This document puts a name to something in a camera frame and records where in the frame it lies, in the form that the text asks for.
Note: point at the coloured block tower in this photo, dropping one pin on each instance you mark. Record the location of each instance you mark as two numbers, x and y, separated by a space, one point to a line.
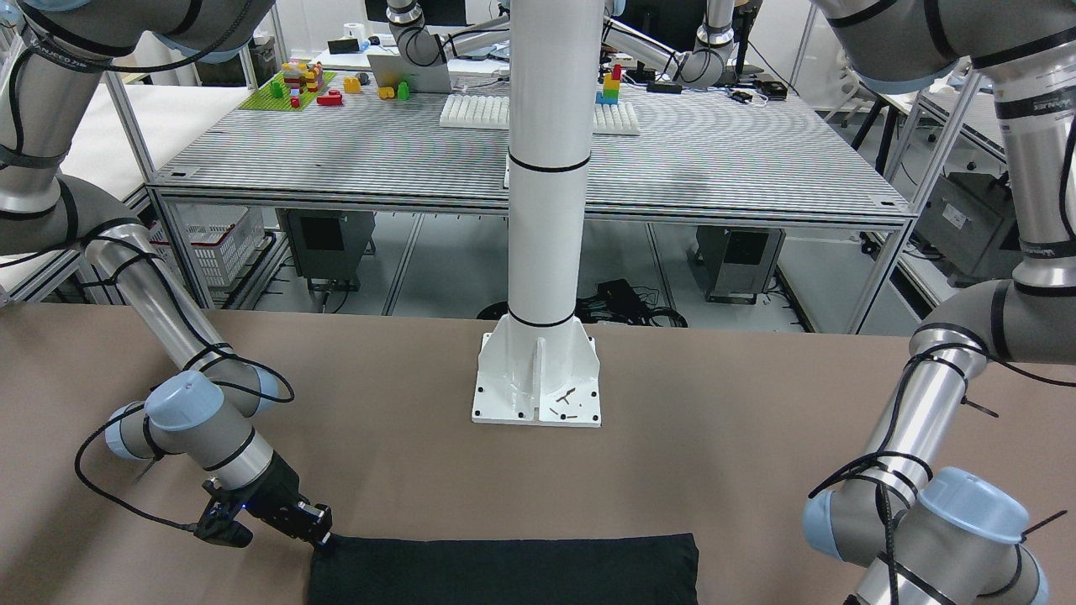
609 94

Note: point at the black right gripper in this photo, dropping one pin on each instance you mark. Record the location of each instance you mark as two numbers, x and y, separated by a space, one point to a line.
281 491

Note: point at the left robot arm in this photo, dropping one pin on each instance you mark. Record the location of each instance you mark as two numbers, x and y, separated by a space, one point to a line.
947 536

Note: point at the white plastic basket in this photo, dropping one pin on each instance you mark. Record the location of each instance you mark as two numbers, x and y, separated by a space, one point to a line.
222 239

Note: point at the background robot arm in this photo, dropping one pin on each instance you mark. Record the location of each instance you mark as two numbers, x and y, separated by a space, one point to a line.
421 47

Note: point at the green lego baseplate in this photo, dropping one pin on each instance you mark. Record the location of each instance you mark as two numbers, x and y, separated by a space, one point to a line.
276 96

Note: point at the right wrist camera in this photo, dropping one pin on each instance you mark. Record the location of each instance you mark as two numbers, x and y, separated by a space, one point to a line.
217 525

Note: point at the black t-shirt with logo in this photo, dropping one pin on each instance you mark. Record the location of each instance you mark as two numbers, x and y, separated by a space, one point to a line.
645 570

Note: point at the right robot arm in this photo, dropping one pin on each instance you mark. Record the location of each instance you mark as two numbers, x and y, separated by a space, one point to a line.
205 410

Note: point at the striped aluminium workbench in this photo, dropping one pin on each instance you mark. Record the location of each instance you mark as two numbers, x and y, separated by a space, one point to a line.
701 158

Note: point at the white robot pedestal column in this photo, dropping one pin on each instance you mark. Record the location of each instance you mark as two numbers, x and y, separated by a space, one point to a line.
539 366

